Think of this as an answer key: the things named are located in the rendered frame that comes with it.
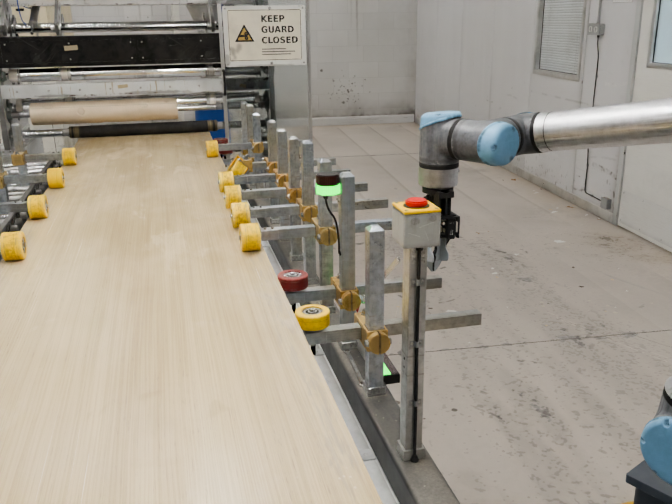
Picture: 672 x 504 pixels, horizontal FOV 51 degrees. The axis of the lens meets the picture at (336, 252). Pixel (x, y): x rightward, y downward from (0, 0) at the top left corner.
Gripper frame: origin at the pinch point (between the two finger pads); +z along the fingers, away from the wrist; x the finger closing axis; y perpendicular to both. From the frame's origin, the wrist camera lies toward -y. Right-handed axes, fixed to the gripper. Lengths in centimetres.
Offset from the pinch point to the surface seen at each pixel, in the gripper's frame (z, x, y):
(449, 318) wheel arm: 11.7, 2.4, 6.2
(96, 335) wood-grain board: 7, -78, 2
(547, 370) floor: 97, 103, -105
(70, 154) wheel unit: 2, -99, -194
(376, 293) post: 1.6, -17.2, 9.9
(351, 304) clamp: 13.6, -16.5, -13.0
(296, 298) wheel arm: 12.8, -29.6, -19.4
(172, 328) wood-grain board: 7, -62, 3
